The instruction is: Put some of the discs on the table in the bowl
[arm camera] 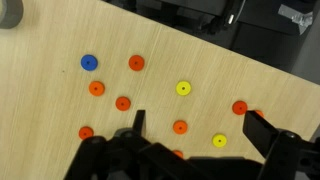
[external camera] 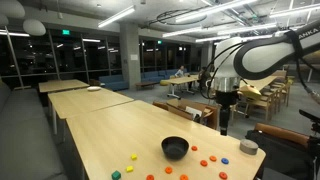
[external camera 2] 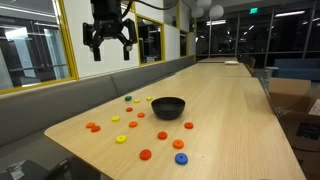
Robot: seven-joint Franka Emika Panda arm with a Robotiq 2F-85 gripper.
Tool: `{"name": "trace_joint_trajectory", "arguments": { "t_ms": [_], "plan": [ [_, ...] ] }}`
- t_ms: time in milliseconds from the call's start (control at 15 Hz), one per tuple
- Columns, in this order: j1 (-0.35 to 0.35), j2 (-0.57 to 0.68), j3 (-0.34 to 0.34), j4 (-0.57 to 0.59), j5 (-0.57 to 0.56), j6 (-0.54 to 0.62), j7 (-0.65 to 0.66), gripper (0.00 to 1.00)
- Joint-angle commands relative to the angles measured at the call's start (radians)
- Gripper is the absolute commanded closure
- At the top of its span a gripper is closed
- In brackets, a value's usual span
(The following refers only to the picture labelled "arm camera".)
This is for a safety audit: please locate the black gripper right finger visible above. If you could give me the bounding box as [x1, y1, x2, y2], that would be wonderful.
[242, 110, 279, 158]

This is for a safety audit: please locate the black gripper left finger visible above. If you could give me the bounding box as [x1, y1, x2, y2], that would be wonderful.
[133, 110, 146, 136]

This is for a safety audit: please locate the red-orange wooden disc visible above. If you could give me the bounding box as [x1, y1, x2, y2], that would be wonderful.
[115, 96, 131, 111]

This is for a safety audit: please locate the orange wooden disc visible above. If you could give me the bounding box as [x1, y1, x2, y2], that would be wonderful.
[89, 81, 105, 96]

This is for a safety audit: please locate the red wooden disc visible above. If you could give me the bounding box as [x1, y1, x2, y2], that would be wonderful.
[128, 55, 144, 71]

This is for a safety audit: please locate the blue wooden disc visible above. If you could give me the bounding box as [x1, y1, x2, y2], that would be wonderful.
[80, 54, 98, 71]

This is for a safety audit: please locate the orange disc behind finger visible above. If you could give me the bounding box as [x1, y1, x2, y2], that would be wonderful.
[254, 110, 264, 118]

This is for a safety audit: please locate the red disc near edge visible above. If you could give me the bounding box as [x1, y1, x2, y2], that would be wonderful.
[232, 101, 248, 115]

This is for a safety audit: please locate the orange disc centre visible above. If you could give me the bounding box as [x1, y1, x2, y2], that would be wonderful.
[173, 120, 188, 135]

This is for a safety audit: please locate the yellow disc lower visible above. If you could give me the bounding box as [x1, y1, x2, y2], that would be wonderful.
[212, 134, 227, 148]

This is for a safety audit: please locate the orange disc under gripper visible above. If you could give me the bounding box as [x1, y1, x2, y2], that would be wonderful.
[173, 150, 184, 158]

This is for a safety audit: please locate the red disc far left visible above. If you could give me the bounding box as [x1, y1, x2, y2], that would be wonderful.
[78, 126, 94, 140]

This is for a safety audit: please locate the yellow wooden disc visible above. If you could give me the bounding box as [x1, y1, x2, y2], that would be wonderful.
[176, 81, 192, 96]

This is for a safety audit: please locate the grey tape roll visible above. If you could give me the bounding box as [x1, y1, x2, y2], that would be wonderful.
[0, 0, 24, 29]

